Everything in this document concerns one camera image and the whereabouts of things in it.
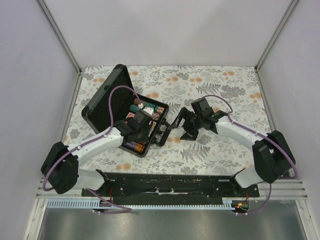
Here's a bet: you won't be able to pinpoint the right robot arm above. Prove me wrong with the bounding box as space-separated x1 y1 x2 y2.
169 97 298 197

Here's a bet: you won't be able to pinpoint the white slotted cable duct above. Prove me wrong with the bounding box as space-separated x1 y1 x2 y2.
46 198 235 211

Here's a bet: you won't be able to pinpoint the black poker set case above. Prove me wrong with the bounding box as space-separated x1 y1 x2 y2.
81 64 171 157

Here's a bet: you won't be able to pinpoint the floral patterned table mat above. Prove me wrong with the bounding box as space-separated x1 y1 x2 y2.
64 65 270 175

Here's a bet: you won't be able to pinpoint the bottom poker chip row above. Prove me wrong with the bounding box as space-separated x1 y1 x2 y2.
124 141 145 153

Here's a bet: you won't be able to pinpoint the aluminium left frame post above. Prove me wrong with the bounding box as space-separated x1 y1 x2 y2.
34 0 83 76

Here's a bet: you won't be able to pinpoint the red playing card deck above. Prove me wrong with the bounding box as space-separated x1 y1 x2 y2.
126 112 136 120

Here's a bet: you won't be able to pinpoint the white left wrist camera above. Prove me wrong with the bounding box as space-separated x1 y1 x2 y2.
138 102 154 117

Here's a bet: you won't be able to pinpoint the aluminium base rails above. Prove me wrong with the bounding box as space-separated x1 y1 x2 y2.
40 170 307 201

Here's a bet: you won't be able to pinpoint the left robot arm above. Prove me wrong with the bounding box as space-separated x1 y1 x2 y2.
40 107 154 197

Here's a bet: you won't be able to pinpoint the aluminium frame post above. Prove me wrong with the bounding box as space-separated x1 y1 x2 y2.
34 0 83 76
254 0 300 73

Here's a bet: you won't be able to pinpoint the aluminium right frame post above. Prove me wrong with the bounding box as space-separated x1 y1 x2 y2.
254 0 300 73

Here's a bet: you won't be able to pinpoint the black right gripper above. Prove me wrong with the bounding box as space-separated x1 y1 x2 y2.
168 107 204 142

